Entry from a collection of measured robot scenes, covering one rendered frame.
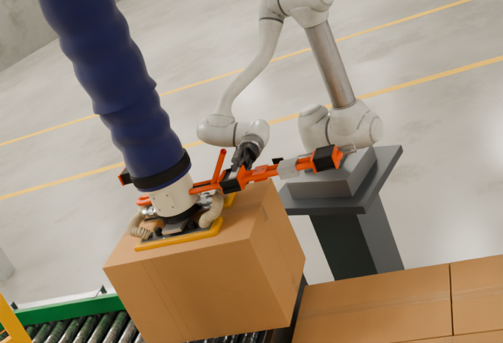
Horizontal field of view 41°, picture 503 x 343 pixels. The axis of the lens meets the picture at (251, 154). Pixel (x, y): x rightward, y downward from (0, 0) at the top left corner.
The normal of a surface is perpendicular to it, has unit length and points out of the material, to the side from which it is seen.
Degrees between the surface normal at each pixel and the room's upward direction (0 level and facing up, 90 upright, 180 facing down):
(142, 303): 90
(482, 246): 0
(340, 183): 90
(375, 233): 90
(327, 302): 0
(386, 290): 0
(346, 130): 88
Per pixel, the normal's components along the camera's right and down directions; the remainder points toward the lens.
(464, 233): -0.36, -0.85
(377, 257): 0.81, -0.07
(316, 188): -0.47, 0.52
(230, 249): -0.22, 0.48
